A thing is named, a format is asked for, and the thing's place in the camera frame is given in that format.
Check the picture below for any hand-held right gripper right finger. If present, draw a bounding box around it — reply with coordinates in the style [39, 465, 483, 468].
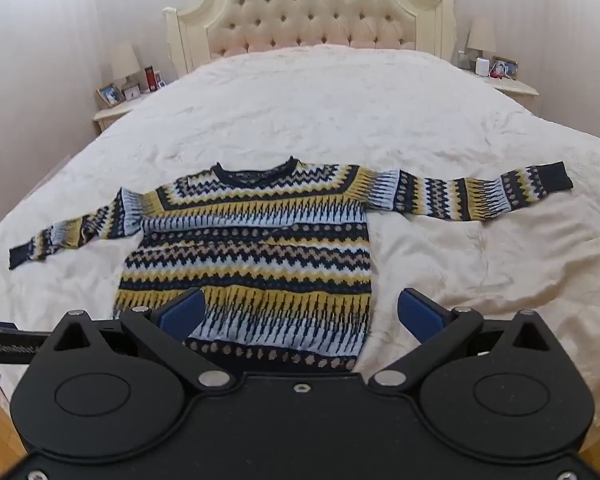
[368, 287, 552, 394]

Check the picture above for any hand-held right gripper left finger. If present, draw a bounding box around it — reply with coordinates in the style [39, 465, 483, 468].
[52, 287, 232, 394]

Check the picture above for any patterned navy yellow knit sweater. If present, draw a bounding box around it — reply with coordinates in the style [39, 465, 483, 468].
[8, 156, 574, 374]

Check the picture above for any cream nightstand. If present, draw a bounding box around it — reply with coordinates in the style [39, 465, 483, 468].
[92, 94, 148, 135]
[489, 76, 540, 107]

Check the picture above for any cream white bedspread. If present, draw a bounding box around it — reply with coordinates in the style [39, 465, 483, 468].
[0, 44, 600, 413]

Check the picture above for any white shade table lamp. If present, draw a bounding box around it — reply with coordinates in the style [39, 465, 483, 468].
[467, 16, 497, 61]
[111, 42, 141, 92]

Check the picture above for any cream tufted headboard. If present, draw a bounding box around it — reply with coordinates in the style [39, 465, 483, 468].
[162, 0, 456, 78]

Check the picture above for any gold photo frame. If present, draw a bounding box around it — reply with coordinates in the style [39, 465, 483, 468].
[96, 83, 126, 108]
[492, 56, 520, 81]

